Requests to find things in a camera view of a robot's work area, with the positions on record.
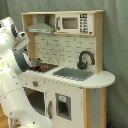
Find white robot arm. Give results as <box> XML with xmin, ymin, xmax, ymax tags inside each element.
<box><xmin>0</xmin><ymin>17</ymin><xmax>54</xmax><ymax>128</ymax></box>

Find white wooden toy kitchen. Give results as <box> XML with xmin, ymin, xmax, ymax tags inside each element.
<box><xmin>20</xmin><ymin>10</ymin><xmax>115</xmax><ymax>128</ymax></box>

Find grey toy sink basin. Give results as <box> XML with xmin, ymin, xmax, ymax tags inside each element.
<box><xmin>53</xmin><ymin>67</ymin><xmax>93</xmax><ymax>81</ymax></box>

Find black toy faucet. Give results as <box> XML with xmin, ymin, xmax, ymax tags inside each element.
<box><xmin>77</xmin><ymin>50</ymin><xmax>95</xmax><ymax>70</ymax></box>

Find black toy stovetop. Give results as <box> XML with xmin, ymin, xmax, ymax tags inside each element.
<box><xmin>30</xmin><ymin>63</ymin><xmax>57</xmax><ymax>73</ymax></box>

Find silver toy cooking pot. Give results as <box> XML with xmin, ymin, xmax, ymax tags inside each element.
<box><xmin>31</xmin><ymin>58</ymin><xmax>42</xmax><ymax>67</ymax></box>

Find red right stove knob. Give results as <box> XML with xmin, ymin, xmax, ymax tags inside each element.
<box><xmin>32</xmin><ymin>81</ymin><xmax>39</xmax><ymax>87</ymax></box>

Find white cabinet door with dispenser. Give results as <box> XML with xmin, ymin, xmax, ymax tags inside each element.
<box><xmin>46</xmin><ymin>81</ymin><xmax>83</xmax><ymax>128</ymax></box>

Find white toy microwave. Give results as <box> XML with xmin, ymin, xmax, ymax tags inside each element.
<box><xmin>56</xmin><ymin>13</ymin><xmax>93</xmax><ymax>34</ymax></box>

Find grey toy range hood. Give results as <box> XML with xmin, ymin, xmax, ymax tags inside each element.
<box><xmin>26</xmin><ymin>15</ymin><xmax>54</xmax><ymax>34</ymax></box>

